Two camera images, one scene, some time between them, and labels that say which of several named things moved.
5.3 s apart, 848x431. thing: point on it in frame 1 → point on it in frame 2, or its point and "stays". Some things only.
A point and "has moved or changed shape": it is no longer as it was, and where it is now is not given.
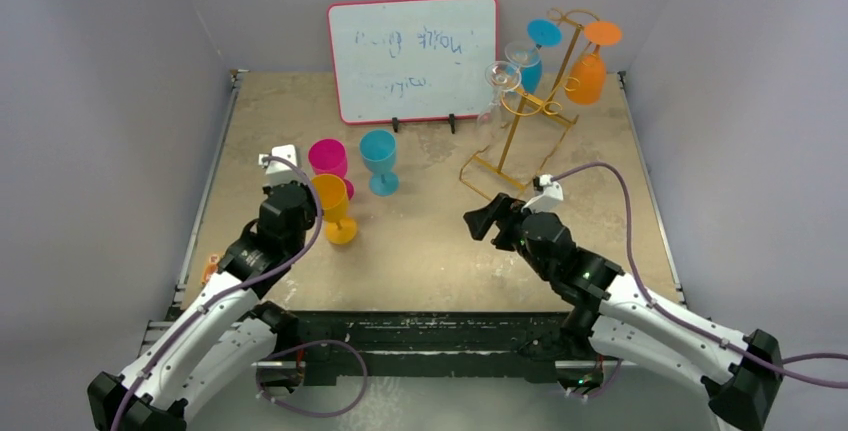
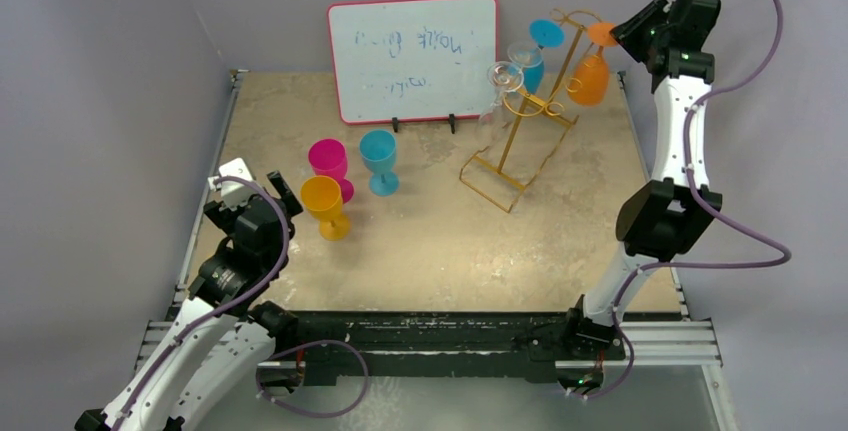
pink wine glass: [329, 157] stays
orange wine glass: [589, 69] stays
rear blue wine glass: [542, 33] stays
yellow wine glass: [333, 194] has moved or changed shape
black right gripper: [502, 222] → [639, 27]
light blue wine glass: [378, 151] stays
